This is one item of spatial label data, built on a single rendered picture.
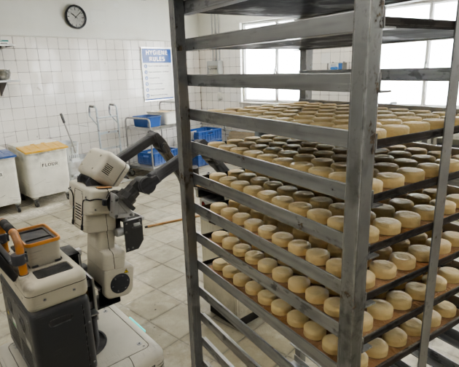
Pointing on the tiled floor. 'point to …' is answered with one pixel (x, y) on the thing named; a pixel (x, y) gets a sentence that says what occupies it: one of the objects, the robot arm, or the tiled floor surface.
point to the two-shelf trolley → (151, 145)
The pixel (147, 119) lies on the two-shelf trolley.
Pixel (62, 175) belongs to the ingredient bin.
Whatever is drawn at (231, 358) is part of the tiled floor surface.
